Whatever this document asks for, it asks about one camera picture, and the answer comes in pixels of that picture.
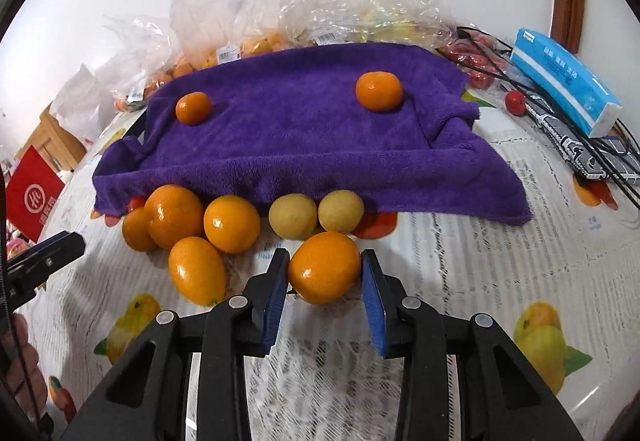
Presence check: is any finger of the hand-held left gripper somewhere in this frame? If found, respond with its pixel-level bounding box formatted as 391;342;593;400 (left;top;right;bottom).
7;231;86;311

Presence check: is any large round orange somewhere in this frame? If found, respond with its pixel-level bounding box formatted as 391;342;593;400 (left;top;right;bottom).
144;184;205;251

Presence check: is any purple towel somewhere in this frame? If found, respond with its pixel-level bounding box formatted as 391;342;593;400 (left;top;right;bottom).
92;44;532;226

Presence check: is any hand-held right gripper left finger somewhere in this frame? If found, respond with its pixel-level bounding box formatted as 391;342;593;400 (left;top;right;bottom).
60;248;291;441

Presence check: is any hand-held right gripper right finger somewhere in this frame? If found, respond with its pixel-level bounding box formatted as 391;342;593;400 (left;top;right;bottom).
361;248;586;441

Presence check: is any fruit print tablecloth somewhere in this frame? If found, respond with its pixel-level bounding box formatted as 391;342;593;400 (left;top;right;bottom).
12;86;640;441

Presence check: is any black white patterned pouch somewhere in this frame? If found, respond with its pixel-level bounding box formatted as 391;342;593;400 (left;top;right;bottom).
524;96;609;180

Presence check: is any oval orange fruit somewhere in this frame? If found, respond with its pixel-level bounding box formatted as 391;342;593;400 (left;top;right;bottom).
168;236;227;307

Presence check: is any crumpled clear plastic bag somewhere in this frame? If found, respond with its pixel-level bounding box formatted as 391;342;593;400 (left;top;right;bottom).
100;14;176;114

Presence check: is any black cable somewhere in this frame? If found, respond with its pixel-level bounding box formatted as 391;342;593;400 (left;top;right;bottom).
456;25;640;209

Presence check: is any pink floral object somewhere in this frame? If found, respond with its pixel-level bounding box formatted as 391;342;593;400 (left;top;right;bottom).
5;221;37;264

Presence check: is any cardboard box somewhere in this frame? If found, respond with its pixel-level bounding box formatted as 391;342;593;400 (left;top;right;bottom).
17;104;89;172

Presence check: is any blue tissue pack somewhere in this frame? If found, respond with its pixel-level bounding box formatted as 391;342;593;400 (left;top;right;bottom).
510;28;622;138

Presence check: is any clear bag of red fruits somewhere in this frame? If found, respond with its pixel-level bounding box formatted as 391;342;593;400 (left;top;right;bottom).
436;25;507;89

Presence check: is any person's left hand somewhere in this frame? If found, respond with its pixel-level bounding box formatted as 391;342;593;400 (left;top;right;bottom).
0;313;49;422

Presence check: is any red box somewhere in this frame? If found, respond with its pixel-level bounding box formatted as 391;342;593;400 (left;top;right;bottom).
5;145;66;243

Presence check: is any small round orange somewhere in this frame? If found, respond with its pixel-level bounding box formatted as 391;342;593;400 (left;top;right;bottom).
122;207;160;252
175;92;212;126

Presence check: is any yellow round fruit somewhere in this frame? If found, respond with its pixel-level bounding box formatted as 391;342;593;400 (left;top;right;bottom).
269;194;319;240
318;190;365;234

